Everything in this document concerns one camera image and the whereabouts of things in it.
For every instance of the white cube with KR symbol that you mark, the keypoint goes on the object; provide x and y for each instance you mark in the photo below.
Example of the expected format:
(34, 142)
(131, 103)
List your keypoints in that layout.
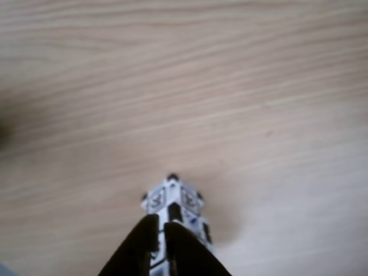
(156, 199)

